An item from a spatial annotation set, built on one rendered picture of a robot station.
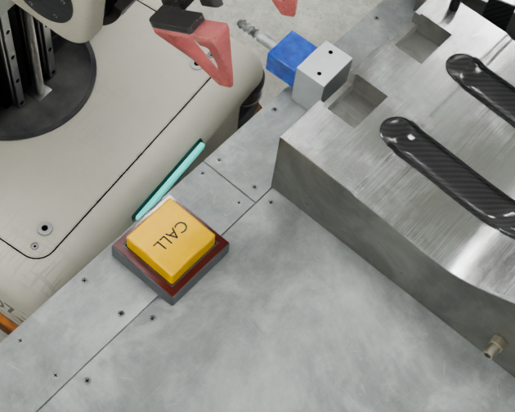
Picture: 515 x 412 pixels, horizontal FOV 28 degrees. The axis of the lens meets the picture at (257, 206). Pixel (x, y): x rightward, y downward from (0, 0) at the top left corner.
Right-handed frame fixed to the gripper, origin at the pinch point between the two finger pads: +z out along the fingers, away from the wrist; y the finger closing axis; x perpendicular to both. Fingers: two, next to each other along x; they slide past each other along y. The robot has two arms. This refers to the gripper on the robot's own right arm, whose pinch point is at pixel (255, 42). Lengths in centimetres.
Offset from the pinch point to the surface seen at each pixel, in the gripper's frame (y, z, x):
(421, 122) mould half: 9.4, 15.8, -7.6
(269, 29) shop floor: 77, 71, 80
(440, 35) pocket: 20.9, 15.0, -3.5
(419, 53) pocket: 18.8, 16.0, -2.1
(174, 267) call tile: -14.9, 15.4, 4.9
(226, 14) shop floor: 75, 67, 88
